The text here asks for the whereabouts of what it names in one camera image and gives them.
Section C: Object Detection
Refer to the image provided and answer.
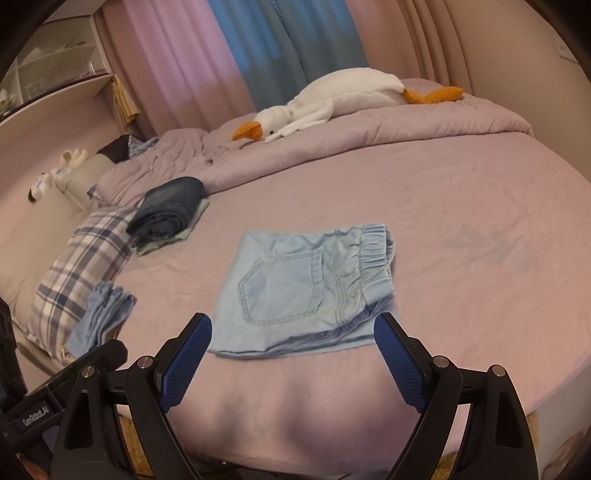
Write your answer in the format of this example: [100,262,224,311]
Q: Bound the light blue strawberry pants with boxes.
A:
[209,224,394,359]

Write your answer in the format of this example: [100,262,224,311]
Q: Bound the blue folded cloth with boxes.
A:
[64,281,136,359]

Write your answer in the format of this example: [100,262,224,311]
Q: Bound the plaid pillow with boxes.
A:
[26,207,136,364]

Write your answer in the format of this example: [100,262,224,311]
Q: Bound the light green folded garment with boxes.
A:
[134,197,212,257]

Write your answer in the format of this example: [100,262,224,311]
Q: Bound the pink bed sheet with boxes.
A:
[118,133,590,474]

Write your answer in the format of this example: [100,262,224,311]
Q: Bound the dark blue folded jeans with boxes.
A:
[126,177,206,244]

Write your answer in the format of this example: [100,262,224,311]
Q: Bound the small white plush toy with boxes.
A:
[28,148,89,204]

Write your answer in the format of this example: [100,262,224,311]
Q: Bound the pink quilted duvet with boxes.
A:
[89,94,533,206]

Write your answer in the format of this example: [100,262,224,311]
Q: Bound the white shelf unit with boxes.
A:
[1,1,116,149]

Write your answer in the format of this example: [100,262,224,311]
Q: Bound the white goose plush toy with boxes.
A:
[231,67,464,143]

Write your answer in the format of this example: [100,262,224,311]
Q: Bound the pink curtain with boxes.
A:
[95,0,471,135]

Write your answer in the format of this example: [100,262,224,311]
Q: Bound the blue curtain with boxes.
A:
[208,0,369,111]

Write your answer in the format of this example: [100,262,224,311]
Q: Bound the white wall socket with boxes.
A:
[555,36,578,64]

